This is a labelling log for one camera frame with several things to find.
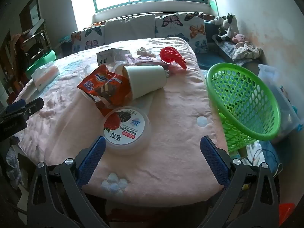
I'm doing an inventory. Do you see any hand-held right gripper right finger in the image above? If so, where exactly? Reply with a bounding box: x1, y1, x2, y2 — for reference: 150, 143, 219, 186
199, 135, 281, 228

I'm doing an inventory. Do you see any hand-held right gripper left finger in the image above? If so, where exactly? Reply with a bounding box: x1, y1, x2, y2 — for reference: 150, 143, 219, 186
27, 136, 107, 228

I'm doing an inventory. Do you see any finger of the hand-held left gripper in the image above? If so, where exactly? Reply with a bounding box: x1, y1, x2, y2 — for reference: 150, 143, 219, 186
24, 97, 45, 122
0, 99, 26, 119

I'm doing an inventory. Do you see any round yogurt tub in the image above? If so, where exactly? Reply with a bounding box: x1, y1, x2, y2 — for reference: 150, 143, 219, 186
103, 106, 152, 156

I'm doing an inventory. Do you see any green plastic basket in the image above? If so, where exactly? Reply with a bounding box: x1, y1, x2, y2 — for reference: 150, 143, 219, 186
206, 62, 281, 152

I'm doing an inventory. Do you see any red snack wrapper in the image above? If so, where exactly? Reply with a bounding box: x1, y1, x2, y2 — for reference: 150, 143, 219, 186
76, 64, 132, 117

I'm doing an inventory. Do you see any white milk carton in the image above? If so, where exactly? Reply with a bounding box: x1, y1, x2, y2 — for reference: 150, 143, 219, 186
97, 48, 131, 66

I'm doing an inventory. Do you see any white paper cup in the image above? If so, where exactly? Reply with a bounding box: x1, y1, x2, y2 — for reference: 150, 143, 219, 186
121, 65, 167, 100

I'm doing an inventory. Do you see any tissue pack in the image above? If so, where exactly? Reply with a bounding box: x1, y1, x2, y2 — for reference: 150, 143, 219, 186
31, 62, 60, 92

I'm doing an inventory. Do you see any green plastic basin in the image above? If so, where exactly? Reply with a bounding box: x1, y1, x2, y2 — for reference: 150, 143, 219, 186
25, 50, 57, 79

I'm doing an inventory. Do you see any pink fleece blanket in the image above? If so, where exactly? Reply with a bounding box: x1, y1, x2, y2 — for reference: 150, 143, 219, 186
14, 37, 230, 207

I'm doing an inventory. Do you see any metal shelf rack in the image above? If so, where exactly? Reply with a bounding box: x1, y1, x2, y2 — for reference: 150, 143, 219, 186
21, 19, 53, 53

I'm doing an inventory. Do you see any small butterfly print pillow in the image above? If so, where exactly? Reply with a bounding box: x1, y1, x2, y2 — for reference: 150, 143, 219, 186
71, 25, 105, 53

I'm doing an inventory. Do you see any orange plastic object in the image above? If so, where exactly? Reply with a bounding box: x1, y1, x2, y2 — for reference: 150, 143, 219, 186
278, 203, 295, 227

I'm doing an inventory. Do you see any clear plastic storage bin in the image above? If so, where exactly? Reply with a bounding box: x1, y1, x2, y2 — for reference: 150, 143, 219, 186
258, 64, 304, 143

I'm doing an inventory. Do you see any blue floor mat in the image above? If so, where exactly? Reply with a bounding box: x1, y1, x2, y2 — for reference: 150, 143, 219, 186
196, 52, 226, 70

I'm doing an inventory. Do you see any pink plastic wrapper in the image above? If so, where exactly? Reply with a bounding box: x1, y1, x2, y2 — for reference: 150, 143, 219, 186
126, 55, 167, 68

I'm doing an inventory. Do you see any patterned folded mat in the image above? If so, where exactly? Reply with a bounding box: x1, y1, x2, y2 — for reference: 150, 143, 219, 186
212, 34, 238, 60

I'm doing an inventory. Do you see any red plastic spiral toy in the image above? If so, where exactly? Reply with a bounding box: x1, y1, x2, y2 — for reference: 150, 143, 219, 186
160, 46, 187, 70

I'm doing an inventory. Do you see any crumpled floral cloth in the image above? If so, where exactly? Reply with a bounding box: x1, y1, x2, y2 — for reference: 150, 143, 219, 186
231, 41, 263, 60

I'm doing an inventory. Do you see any plain white pillow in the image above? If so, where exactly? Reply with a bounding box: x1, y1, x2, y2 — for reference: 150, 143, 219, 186
104, 14, 156, 45

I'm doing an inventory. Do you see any pink pig plush toy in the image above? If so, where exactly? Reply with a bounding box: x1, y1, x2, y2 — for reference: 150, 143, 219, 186
233, 34, 247, 44

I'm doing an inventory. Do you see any cow plush toy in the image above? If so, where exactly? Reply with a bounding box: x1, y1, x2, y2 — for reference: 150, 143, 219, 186
215, 13, 238, 42

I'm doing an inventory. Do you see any large butterfly print pillow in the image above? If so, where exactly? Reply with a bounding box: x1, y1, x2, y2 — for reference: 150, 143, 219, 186
155, 12, 209, 54

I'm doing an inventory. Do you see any grey plush toy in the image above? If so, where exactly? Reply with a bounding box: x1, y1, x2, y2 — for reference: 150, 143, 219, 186
210, 16, 226, 26

